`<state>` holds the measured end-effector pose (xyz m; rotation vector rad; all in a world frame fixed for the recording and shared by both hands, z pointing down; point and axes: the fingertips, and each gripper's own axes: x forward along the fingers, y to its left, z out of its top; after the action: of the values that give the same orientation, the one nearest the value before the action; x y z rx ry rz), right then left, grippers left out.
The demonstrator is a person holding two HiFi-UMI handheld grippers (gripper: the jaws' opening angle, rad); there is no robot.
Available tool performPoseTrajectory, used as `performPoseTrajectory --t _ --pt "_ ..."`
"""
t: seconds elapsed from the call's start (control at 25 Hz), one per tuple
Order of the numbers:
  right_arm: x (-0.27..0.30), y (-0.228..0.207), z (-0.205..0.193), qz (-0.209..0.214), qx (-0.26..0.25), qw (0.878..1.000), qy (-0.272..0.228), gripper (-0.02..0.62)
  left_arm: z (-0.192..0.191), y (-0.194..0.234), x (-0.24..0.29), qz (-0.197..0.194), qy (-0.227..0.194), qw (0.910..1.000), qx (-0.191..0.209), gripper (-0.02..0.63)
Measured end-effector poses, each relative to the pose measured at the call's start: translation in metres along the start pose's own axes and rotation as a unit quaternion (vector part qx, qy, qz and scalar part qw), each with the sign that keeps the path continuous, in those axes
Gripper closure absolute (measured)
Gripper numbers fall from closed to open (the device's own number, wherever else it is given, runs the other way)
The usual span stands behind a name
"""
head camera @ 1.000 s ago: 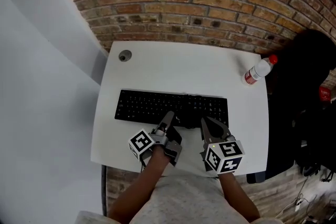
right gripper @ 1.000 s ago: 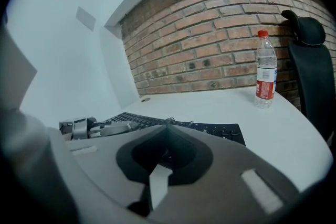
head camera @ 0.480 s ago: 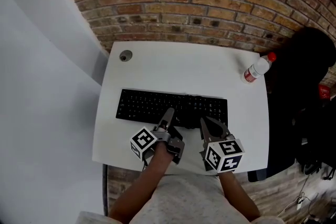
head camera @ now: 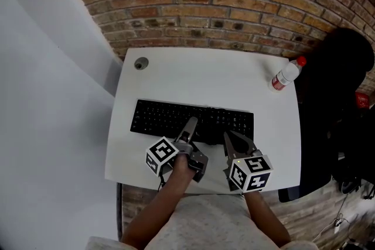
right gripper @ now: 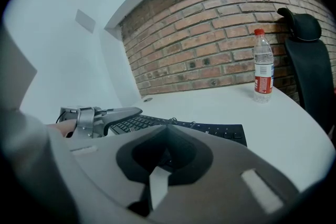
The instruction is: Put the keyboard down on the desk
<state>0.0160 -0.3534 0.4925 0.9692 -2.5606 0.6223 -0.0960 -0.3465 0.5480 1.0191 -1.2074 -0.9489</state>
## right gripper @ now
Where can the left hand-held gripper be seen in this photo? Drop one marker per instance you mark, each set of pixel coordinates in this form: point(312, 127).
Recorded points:
point(85, 120)

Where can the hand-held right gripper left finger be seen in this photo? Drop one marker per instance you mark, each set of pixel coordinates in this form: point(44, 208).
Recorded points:
point(105, 165)

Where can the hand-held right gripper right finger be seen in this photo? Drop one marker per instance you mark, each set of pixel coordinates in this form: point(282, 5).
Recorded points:
point(223, 178)

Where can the black computer keyboard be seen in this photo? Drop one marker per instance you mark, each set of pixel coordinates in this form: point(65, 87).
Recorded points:
point(225, 132)

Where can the person's left forearm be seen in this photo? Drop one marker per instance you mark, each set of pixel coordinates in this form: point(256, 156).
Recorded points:
point(61, 127)

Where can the white table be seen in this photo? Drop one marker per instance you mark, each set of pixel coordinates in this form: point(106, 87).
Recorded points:
point(275, 126)

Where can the clear bottle with red label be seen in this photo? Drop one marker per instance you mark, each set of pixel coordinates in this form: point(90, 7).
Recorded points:
point(263, 68)

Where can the black office chair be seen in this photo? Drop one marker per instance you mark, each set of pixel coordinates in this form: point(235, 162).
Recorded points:
point(309, 65)

